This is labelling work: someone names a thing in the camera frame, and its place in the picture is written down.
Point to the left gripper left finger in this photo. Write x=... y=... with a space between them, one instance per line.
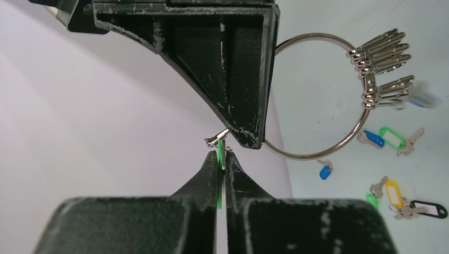
x=183 y=222

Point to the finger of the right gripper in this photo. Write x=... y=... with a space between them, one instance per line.
x=223 y=49

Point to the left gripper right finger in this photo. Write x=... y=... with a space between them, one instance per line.
x=257 y=222

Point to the blue tag key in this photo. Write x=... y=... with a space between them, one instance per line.
x=420 y=95
x=367 y=137
x=326 y=169

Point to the green tag key loose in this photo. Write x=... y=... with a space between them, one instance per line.
x=376 y=192

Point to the yellow tag key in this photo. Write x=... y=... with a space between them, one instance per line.
x=394 y=194

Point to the black tag key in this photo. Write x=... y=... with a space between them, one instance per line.
x=414 y=209

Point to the green outlined tag key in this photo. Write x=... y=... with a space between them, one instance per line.
x=403 y=146

